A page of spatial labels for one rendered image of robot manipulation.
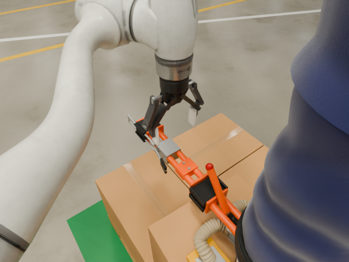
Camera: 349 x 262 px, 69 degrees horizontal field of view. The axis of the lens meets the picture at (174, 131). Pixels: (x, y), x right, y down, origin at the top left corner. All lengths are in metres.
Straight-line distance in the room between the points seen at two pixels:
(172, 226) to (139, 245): 0.44
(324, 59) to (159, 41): 0.36
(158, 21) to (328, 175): 0.40
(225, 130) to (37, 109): 2.11
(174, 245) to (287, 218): 0.51
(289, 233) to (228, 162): 1.17
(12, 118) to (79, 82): 2.73
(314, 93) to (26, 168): 0.30
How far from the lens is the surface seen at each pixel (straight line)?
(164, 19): 0.53
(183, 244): 0.87
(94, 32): 0.56
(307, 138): 0.32
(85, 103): 0.38
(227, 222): 0.76
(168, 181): 1.46
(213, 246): 0.85
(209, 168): 0.71
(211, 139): 1.68
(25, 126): 2.95
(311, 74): 0.29
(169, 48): 0.56
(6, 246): 0.30
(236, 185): 1.00
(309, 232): 0.42
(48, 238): 2.09
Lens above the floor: 1.76
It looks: 45 degrees down
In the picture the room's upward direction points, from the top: straight up
